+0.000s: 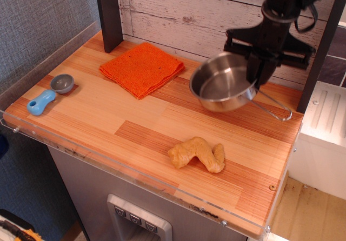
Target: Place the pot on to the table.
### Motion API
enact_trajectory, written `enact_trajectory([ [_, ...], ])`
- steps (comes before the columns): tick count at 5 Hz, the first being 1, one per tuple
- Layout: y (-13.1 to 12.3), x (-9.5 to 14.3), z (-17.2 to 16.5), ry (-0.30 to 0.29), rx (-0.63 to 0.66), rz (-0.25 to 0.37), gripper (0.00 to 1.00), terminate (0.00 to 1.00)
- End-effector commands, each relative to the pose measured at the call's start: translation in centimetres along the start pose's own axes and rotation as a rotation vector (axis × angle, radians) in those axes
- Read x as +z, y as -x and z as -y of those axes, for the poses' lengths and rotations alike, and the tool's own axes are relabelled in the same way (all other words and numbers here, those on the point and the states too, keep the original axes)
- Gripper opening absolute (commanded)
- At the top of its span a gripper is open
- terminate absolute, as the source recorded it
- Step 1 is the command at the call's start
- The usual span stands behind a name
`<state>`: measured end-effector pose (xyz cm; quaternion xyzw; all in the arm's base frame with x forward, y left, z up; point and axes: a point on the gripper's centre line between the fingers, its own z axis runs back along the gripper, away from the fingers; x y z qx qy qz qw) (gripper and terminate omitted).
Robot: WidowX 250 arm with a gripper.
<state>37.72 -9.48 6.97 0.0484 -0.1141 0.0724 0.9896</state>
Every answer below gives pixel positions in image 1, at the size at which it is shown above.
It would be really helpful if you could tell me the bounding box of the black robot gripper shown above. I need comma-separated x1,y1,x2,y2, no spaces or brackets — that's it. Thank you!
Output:
224,17,316,89

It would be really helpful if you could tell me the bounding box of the stainless steel pot with handle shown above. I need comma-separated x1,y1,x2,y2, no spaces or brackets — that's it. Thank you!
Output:
189,52,292,121

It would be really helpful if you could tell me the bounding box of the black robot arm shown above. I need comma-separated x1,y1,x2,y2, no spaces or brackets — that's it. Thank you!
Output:
224,0,318,88

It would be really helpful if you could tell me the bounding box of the white toy sink unit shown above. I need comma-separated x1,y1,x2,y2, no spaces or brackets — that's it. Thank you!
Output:
288,21,346,198

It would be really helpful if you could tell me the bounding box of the tan toy chicken piece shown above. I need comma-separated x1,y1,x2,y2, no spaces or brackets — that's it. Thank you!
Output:
168,137,225,173

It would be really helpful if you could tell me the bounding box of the orange folded cloth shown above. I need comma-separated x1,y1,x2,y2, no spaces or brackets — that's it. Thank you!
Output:
99,42,185,99

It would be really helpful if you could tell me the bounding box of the blue grey measuring scoop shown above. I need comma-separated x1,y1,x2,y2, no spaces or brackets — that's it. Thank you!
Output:
26,73,74,116

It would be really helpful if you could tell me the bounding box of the silver dispenser button panel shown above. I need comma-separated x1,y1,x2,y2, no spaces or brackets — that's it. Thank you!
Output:
107,194,173,241

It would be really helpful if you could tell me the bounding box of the grey toy fridge cabinet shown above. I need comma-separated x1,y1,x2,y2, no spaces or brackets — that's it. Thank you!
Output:
49,148,247,240

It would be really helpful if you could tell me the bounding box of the clear acrylic edge guard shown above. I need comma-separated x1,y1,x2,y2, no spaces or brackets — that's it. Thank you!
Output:
4,105,302,239

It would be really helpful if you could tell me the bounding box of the yellow object bottom left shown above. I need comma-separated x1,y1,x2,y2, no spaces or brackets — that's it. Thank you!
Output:
15,230,42,241

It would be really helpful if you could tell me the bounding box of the dark right shelf post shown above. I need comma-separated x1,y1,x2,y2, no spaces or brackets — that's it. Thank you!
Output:
296,0,345,113

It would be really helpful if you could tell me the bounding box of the dark shelf post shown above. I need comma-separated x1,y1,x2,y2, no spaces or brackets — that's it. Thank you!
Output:
97,0,123,53
296,0,345,113

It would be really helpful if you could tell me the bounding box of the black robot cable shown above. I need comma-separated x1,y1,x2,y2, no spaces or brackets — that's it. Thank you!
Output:
294,3,318,34

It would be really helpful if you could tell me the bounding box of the dark left shelf post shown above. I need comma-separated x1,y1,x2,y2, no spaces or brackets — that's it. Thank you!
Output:
97,0,123,53

